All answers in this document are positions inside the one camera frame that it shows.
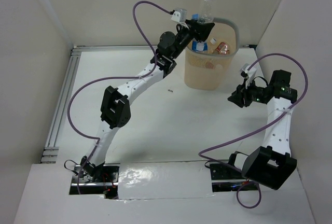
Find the blue-labelled blue-capped bottle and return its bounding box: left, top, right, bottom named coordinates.
left=191, top=13, right=208, bottom=53

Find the small red-capped bottle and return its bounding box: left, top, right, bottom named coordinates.
left=212, top=42, right=230, bottom=55

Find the clear bottle front white cap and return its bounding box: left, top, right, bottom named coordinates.
left=210, top=38, right=217, bottom=45

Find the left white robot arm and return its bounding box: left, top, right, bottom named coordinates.
left=81, top=20, right=215, bottom=182

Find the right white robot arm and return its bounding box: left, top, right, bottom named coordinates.
left=226, top=70, right=297, bottom=190

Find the beige mesh waste bin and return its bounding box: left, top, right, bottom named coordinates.
left=184, top=18, right=240, bottom=90

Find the glossy white tape sheet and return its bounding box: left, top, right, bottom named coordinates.
left=118, top=162, right=213, bottom=200

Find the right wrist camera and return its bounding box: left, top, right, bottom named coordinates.
left=240, top=64, right=257, bottom=89

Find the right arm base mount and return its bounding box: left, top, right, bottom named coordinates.
left=204, top=160, right=258, bottom=192

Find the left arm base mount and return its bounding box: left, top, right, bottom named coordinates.
left=64, top=160, right=120, bottom=200

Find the aluminium frame rail left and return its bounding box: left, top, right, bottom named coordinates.
left=40, top=47, right=81, bottom=164

